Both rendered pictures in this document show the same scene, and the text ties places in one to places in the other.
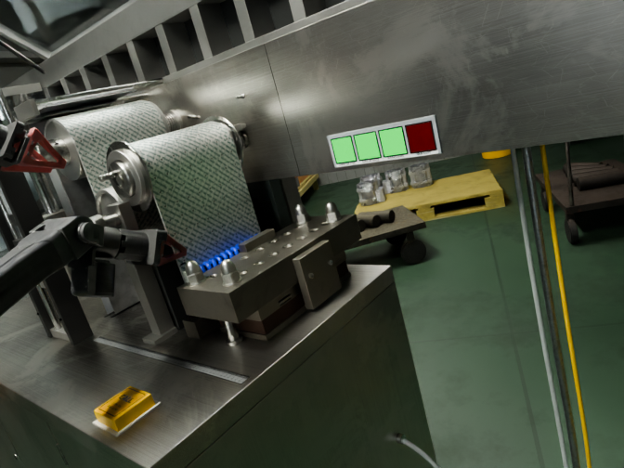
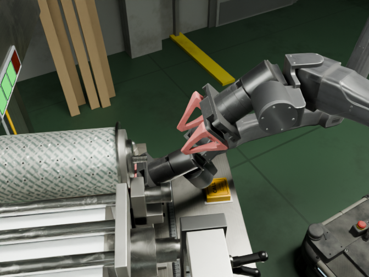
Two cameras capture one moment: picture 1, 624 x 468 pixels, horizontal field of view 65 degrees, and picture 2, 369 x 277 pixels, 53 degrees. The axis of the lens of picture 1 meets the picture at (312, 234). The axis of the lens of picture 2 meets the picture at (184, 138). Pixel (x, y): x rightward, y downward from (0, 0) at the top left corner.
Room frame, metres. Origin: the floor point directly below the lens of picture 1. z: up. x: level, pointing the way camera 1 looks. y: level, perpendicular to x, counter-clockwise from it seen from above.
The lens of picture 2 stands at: (1.29, 0.73, 1.78)
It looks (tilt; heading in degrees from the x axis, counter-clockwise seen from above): 44 degrees down; 220
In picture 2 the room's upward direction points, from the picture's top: straight up
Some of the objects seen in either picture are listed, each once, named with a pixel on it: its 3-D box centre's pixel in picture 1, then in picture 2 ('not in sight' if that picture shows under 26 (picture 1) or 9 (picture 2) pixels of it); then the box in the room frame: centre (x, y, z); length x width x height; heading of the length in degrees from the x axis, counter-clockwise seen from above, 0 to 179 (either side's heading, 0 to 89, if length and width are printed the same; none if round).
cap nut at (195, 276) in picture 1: (193, 271); not in sight; (0.90, 0.24, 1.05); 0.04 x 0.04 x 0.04
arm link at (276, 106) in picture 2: not in sight; (288, 97); (0.83, 0.56, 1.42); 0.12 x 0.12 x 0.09; 44
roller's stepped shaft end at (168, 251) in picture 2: not in sight; (178, 248); (1.11, 0.57, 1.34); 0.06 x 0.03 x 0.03; 137
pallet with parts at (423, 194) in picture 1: (422, 189); not in sight; (4.51, -1.14, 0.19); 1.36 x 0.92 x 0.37; 70
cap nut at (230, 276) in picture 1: (228, 270); (131, 147); (0.84, 0.16, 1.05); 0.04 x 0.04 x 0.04
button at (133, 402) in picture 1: (124, 408); (216, 189); (0.71, 0.37, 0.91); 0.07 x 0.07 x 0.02; 47
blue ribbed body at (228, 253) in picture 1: (230, 255); not in sight; (1.03, 0.18, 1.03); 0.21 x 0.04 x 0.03; 137
